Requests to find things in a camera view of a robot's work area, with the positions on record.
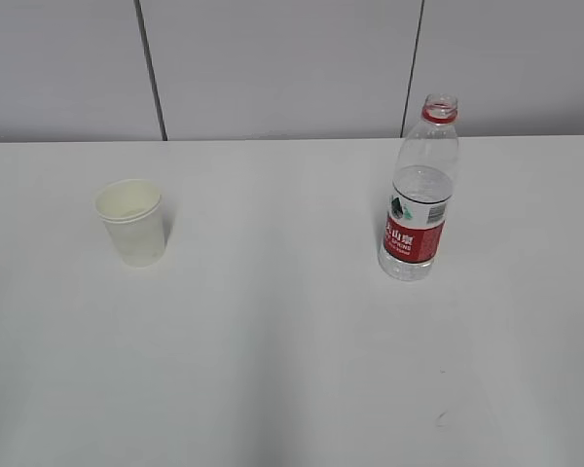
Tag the clear water bottle red label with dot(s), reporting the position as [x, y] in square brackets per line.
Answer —
[423, 184]

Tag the white paper cup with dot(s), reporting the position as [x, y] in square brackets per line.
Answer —
[130, 210]

